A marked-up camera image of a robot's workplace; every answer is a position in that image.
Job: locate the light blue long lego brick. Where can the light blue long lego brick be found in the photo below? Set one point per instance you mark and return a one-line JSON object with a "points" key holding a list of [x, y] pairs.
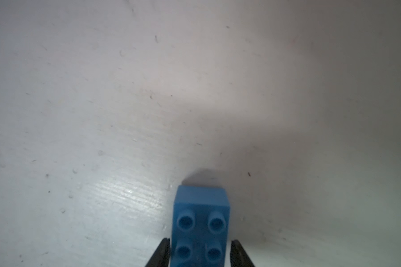
{"points": [[200, 227]]}

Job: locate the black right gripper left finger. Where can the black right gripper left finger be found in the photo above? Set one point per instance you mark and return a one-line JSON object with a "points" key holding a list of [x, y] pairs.
{"points": [[161, 256]]}

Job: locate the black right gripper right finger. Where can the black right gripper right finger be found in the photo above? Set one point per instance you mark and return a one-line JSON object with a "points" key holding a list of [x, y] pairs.
{"points": [[238, 256]]}

